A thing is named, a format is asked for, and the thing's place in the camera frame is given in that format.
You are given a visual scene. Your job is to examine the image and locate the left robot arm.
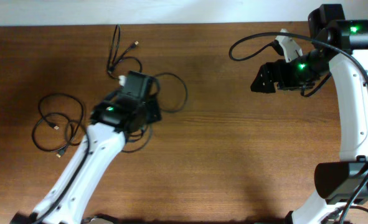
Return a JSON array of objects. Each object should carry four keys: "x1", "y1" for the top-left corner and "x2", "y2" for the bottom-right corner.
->
[{"x1": 11, "y1": 72, "x2": 161, "y2": 223}]

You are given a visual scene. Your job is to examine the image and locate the black USB cable bundle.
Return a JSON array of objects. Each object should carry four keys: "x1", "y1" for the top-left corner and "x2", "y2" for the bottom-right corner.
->
[{"x1": 106, "y1": 24, "x2": 143, "y2": 81}]

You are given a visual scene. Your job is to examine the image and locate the left camera cable black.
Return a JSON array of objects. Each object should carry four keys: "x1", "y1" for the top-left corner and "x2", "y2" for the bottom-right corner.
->
[{"x1": 32, "y1": 129, "x2": 90, "y2": 224}]

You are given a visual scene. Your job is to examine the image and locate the camera cable black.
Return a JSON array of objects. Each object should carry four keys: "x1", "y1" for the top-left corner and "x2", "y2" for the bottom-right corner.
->
[
  {"x1": 229, "y1": 31, "x2": 368, "y2": 224},
  {"x1": 32, "y1": 129, "x2": 90, "y2": 224}
]

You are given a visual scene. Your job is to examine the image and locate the right camera cable black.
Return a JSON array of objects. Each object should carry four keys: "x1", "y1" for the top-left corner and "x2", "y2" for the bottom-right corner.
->
[{"x1": 229, "y1": 31, "x2": 368, "y2": 224}]

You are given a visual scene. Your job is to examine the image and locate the black micro USB cable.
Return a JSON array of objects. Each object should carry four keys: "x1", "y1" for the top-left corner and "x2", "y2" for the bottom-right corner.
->
[{"x1": 121, "y1": 72, "x2": 189, "y2": 154}]

